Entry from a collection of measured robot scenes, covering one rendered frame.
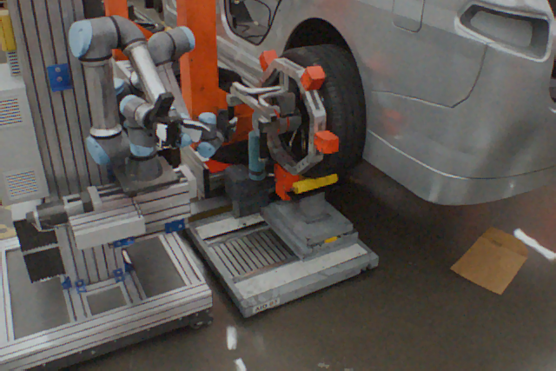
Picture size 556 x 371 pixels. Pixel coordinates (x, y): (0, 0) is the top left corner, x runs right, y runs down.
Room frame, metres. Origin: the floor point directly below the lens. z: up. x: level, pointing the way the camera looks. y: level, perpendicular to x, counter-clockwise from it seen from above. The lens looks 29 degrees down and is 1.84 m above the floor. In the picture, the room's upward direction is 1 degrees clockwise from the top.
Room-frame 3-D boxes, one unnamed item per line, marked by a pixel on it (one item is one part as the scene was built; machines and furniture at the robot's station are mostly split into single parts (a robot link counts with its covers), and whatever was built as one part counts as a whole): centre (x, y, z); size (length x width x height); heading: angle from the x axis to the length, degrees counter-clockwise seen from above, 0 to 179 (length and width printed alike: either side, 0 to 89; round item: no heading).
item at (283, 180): (2.31, -0.09, 0.48); 0.16 x 0.12 x 0.17; 120
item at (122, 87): (2.21, 0.78, 0.98); 0.13 x 0.12 x 0.14; 145
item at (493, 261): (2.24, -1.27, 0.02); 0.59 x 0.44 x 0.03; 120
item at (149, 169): (1.77, 0.54, 0.87); 0.15 x 0.15 x 0.10
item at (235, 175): (2.60, 0.09, 0.26); 0.42 x 0.18 x 0.35; 120
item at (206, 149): (2.04, 0.31, 0.81); 0.11 x 0.08 x 0.09; 165
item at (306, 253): (2.41, -0.19, 0.13); 0.50 x 0.36 x 0.10; 30
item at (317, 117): (2.29, -0.06, 0.85); 0.54 x 0.07 x 0.54; 30
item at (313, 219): (2.38, -0.20, 0.32); 0.40 x 0.30 x 0.28; 30
